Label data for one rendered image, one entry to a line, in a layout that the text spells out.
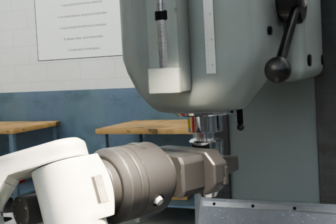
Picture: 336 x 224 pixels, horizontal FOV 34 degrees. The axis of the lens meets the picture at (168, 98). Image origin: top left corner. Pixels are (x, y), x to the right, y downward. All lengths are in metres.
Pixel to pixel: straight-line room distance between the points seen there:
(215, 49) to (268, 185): 0.53
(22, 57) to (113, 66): 1.17
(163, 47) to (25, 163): 0.20
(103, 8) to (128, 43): 5.03
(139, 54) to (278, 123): 0.49
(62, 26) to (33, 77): 0.67
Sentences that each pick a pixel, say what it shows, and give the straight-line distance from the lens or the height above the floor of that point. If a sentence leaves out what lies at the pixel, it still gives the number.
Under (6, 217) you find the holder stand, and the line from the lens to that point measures 0.99.
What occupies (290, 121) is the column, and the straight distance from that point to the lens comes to 1.11.
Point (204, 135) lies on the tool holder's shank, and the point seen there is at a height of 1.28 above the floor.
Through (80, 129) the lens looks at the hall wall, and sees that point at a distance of 5.91.
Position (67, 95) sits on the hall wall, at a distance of 5.96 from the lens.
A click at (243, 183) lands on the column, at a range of 1.15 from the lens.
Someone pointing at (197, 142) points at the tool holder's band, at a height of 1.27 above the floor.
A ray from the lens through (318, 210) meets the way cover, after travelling 1.12.
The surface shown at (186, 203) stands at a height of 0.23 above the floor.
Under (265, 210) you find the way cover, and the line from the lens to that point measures 1.14.
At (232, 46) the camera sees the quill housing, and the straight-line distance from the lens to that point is 0.65.
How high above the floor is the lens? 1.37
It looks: 3 degrees down
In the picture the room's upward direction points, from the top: 3 degrees counter-clockwise
